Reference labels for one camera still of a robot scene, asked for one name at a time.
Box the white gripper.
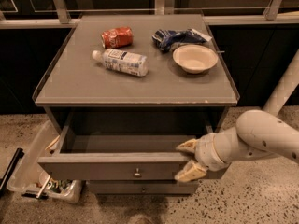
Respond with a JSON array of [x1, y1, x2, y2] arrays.
[[175, 133, 229, 183]]

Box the grey top drawer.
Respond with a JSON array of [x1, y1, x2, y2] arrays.
[[38, 108, 216, 181]]

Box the grey drawer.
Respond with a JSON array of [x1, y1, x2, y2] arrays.
[[87, 180, 198, 195], [38, 108, 216, 181]]

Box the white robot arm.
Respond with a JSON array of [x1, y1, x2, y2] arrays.
[[175, 51, 299, 182]]

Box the grey drawer cabinet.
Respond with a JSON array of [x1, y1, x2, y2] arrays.
[[32, 13, 241, 196]]

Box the grey bottom drawer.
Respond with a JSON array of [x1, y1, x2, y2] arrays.
[[87, 180, 198, 195]]

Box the white paper bowl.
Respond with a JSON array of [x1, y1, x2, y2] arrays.
[[173, 45, 219, 74]]

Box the clear plastic water bottle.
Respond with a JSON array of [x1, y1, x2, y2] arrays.
[[92, 49, 149, 77]]

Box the blue crumpled chip bag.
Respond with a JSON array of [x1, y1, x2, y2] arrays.
[[152, 28, 212, 53]]

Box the green packet in bin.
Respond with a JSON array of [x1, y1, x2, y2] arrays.
[[53, 180, 71, 193]]

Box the crushed red soda can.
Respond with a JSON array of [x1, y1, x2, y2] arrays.
[[101, 27, 133, 49]]

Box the clear plastic storage bin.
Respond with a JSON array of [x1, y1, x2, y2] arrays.
[[7, 121, 82, 203]]

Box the metal window railing frame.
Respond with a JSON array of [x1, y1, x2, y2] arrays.
[[0, 0, 299, 29]]

